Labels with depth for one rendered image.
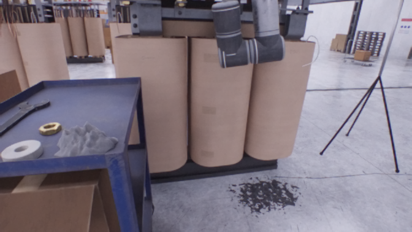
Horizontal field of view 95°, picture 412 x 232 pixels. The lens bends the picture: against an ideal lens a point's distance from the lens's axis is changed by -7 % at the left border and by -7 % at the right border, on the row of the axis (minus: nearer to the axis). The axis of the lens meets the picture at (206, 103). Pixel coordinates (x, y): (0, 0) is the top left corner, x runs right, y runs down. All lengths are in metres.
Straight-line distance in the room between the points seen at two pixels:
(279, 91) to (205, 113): 0.52
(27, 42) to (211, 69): 2.48
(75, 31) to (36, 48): 3.84
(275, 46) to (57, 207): 0.84
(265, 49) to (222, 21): 0.21
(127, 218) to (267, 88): 1.12
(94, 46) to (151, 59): 5.72
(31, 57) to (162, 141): 2.29
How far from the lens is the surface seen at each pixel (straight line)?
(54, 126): 0.69
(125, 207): 0.54
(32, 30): 3.17
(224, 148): 1.44
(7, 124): 0.77
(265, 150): 1.60
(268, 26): 0.87
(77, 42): 6.97
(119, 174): 0.48
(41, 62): 3.20
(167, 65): 1.16
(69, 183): 0.55
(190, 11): 1.24
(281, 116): 1.51
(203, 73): 1.22
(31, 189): 0.58
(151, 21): 1.18
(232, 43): 0.84
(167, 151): 1.38
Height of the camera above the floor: 1.15
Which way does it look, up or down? 21 degrees down
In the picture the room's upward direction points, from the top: 2 degrees clockwise
